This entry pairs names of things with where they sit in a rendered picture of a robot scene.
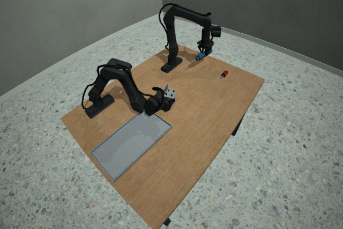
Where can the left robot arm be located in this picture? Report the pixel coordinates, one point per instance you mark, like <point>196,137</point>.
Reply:
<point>168,19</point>

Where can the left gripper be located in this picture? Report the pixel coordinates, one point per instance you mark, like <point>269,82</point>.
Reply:
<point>206,44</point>

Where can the blue electric screwdriver barrel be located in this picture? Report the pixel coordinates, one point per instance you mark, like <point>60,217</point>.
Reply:
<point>201,55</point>

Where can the red screwdriver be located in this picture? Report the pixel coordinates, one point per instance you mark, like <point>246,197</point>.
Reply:
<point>224,74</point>

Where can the grey l-shaped metal bracket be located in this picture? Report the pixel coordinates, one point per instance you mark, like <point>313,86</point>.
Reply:
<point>169,92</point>

